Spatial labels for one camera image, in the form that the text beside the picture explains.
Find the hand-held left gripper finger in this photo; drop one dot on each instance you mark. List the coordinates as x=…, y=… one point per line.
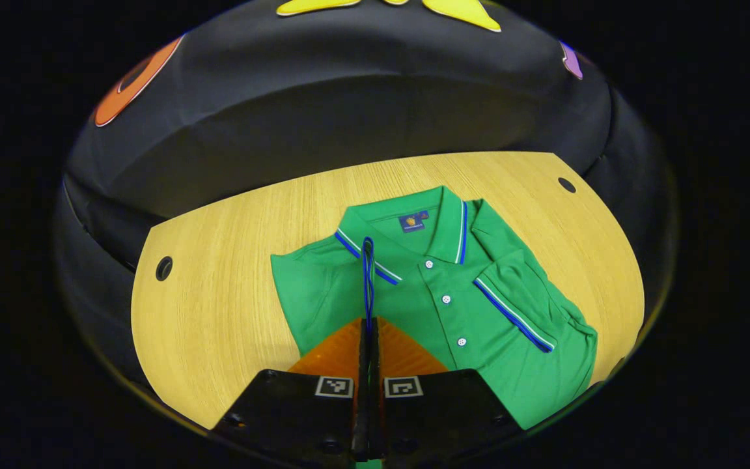
x=363, y=417
x=377, y=417

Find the green polo T-shirt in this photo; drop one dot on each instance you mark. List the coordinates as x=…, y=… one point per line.
x=479, y=326

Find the black backdrop cloth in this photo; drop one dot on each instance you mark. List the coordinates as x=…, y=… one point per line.
x=349, y=98

